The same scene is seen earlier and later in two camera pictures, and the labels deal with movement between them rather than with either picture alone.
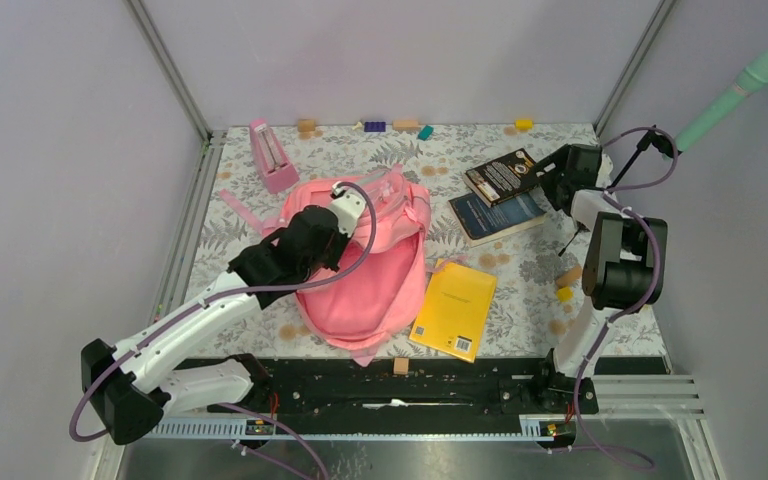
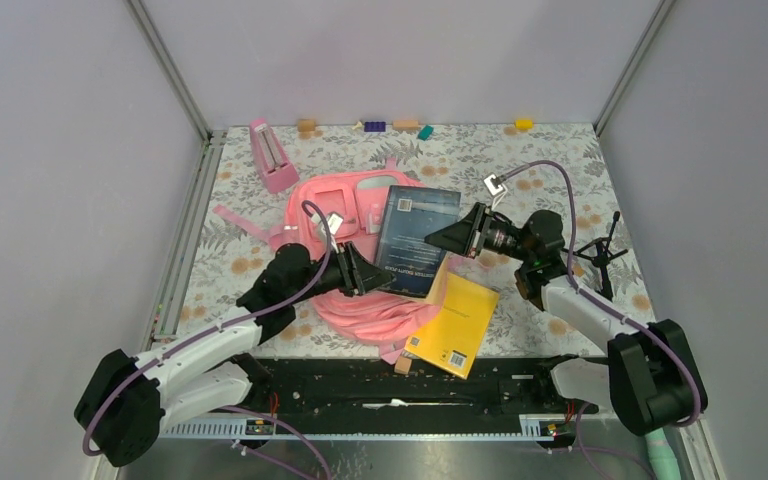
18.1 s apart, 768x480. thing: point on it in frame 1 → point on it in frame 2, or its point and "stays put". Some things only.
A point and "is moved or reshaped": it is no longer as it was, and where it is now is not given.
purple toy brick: x=375 y=126 stays put
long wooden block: x=405 y=124 stays put
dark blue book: x=482 y=223 is moved or reshaped
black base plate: x=424 y=388 stays put
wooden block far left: x=307 y=125 stays put
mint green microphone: x=752 y=78 → x=663 y=460
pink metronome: x=277 y=172 stays put
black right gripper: x=560 y=158 → x=461 y=236
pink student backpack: x=373 y=297 is moved or reshaped
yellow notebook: x=454 y=309 is moved or reshaped
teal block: x=425 y=133 stays put
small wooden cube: x=401 y=365 stays put
